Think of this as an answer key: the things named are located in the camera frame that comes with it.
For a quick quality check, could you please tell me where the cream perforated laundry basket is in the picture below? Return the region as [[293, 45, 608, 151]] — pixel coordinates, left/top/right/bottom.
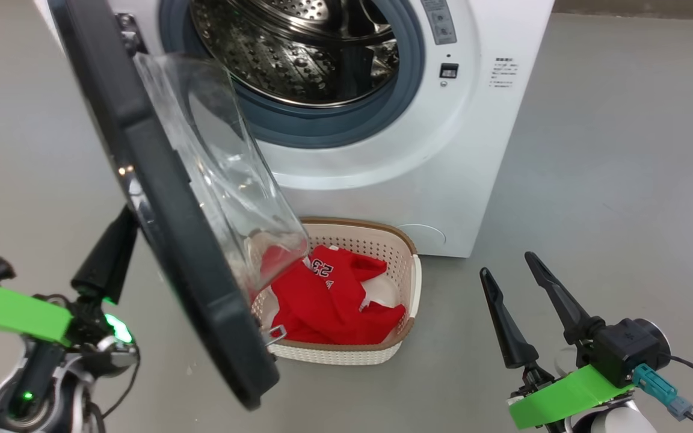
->
[[250, 218, 423, 366]]

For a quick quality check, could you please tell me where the stainless steel washer drum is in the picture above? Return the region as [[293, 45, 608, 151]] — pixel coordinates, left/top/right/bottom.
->
[[190, 0, 400, 109]]

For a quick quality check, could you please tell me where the round white filter cover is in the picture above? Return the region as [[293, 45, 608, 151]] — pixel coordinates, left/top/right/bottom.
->
[[397, 223, 447, 249]]

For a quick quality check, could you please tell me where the teal right camera connector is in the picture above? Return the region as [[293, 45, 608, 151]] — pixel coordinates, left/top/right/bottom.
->
[[632, 363, 693, 422]]

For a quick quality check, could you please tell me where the black left camera cable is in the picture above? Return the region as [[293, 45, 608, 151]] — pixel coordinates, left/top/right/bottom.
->
[[99, 360, 141, 422]]

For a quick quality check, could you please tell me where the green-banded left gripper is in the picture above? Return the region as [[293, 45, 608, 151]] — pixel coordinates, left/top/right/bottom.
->
[[0, 206, 140, 374]]

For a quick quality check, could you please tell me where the grey warning sticker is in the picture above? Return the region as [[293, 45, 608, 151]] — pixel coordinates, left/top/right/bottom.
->
[[421, 0, 459, 46]]

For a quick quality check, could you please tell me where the black-rimmed glass washer door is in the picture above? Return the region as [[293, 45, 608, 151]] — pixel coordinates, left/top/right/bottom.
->
[[48, 0, 311, 411]]

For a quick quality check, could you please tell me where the white front-load washing machine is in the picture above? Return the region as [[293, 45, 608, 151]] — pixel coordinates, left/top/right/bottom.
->
[[34, 0, 556, 259]]

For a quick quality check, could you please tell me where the grey metal hinge bracket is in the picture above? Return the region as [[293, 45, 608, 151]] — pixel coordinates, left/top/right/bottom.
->
[[116, 13, 147, 56]]

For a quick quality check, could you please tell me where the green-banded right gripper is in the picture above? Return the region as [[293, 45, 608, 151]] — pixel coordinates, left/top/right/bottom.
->
[[480, 251, 633, 431]]

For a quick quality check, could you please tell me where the red jersey with white stripe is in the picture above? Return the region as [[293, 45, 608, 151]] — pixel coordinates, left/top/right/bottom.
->
[[270, 244, 407, 345]]

